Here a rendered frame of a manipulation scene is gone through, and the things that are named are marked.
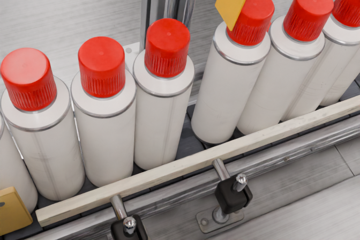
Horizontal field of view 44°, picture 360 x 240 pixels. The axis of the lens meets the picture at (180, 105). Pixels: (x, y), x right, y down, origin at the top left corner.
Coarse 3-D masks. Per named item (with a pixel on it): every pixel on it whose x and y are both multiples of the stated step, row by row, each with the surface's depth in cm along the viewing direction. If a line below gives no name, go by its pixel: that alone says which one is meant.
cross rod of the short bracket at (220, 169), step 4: (216, 160) 47; (220, 160) 47; (212, 164) 48; (216, 164) 47; (220, 164) 47; (216, 168) 47; (220, 168) 47; (224, 168) 47; (216, 172) 47; (220, 172) 47; (224, 172) 47; (228, 172) 47; (220, 176) 47; (224, 176) 46; (228, 176) 47; (220, 180) 47
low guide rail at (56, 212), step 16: (320, 112) 51; (336, 112) 52; (272, 128) 50; (288, 128) 50; (304, 128) 51; (224, 144) 48; (240, 144) 48; (256, 144) 49; (176, 160) 46; (192, 160) 47; (208, 160) 47; (144, 176) 45; (160, 176) 45; (176, 176) 47; (96, 192) 44; (112, 192) 44; (128, 192) 45; (48, 208) 42; (64, 208) 42; (80, 208) 43; (48, 224) 43
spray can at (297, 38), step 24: (312, 0) 37; (288, 24) 38; (312, 24) 37; (288, 48) 39; (312, 48) 39; (264, 72) 43; (288, 72) 41; (264, 96) 45; (288, 96) 45; (240, 120) 51; (264, 120) 48
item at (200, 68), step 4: (200, 64) 47; (204, 64) 47; (196, 68) 47; (200, 68) 47; (204, 68) 47; (196, 72) 47; (200, 72) 47; (196, 76) 47; (200, 76) 47; (196, 80) 48; (72, 104) 43; (72, 108) 43; (8, 128) 41; (12, 136) 42
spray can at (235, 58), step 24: (264, 0) 36; (240, 24) 36; (264, 24) 36; (216, 48) 39; (240, 48) 38; (264, 48) 39; (216, 72) 41; (240, 72) 39; (216, 96) 43; (240, 96) 43; (192, 120) 51; (216, 120) 47; (216, 144) 51
